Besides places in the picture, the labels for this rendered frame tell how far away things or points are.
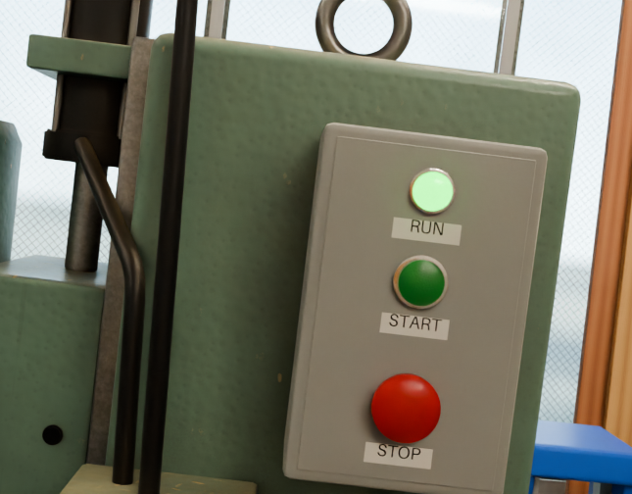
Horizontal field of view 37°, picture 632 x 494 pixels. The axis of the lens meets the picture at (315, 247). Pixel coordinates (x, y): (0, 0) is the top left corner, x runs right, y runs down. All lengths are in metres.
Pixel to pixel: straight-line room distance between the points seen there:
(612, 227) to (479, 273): 1.53
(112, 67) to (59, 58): 0.03
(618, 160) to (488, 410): 1.55
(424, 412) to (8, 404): 0.24
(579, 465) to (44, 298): 0.92
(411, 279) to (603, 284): 1.54
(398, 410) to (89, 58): 0.27
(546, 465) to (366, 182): 0.93
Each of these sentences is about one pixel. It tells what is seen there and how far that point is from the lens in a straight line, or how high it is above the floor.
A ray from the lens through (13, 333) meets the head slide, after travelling 0.54.
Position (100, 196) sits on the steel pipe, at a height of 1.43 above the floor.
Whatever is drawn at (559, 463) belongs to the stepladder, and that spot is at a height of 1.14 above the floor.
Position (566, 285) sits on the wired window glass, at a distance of 2.12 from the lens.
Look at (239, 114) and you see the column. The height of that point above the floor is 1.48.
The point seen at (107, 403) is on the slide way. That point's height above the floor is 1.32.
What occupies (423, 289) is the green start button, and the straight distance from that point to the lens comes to 0.41.
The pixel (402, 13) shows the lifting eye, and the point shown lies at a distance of 0.59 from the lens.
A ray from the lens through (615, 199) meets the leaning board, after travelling 1.95.
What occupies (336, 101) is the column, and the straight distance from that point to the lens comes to 0.48.
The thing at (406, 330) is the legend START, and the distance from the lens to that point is 0.42.
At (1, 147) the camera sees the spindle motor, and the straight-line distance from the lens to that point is 0.59.
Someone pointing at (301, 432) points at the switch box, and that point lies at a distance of 0.42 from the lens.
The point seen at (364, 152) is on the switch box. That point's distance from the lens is 0.41.
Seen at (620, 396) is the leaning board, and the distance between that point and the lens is 1.94.
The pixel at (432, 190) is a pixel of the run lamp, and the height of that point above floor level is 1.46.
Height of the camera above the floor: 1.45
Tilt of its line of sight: 3 degrees down
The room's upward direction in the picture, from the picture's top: 7 degrees clockwise
